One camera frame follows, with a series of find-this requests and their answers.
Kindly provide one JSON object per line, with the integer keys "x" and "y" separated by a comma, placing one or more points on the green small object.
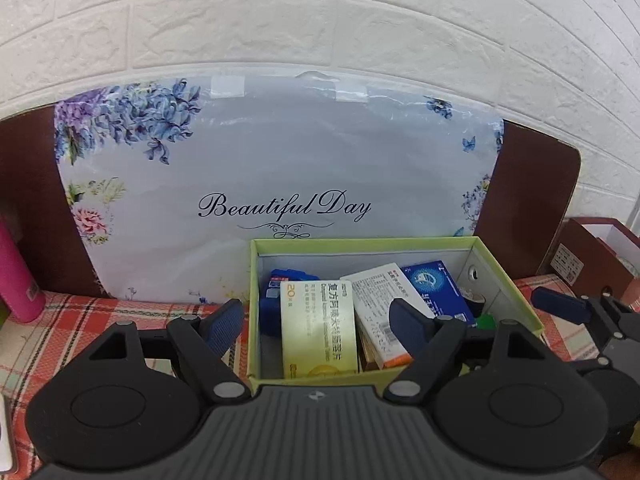
{"x": 485, "y": 322}

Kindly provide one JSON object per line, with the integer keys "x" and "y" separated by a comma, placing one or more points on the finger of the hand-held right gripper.
{"x": 555, "y": 302}

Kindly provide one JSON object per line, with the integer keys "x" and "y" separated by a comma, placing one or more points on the brown chair back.
{"x": 530, "y": 195}

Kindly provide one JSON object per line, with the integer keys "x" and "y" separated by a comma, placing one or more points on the white and orange medicine box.
{"x": 372, "y": 295}

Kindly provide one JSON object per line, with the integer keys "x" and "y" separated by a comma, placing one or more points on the plaid tablecloth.
{"x": 50, "y": 345}

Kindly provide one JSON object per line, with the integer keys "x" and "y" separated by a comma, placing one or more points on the blue packet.
{"x": 270, "y": 310}

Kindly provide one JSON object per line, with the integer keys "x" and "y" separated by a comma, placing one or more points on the pink bottle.
{"x": 20, "y": 275}

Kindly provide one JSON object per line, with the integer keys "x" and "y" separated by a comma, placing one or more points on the green cardboard storage box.
{"x": 495, "y": 280}

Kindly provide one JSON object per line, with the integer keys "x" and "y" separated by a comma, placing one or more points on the blue medicine box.
{"x": 440, "y": 290}

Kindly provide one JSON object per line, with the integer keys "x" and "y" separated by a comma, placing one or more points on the white flat object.
{"x": 7, "y": 435}

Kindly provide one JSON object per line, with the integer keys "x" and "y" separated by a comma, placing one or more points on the brown cardboard shoe box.
{"x": 590, "y": 260}

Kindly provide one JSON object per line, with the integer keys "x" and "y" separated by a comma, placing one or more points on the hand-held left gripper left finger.
{"x": 222, "y": 327}

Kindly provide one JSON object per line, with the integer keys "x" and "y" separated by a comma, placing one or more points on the black small jar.
{"x": 472, "y": 304}

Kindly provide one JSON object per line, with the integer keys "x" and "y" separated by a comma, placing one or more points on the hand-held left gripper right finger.
{"x": 410, "y": 322}

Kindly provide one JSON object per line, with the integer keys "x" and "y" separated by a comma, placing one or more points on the floral plastic bedding bag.
{"x": 300, "y": 150}

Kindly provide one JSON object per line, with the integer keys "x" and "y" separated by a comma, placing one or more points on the yellow-green medicine box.
{"x": 315, "y": 330}

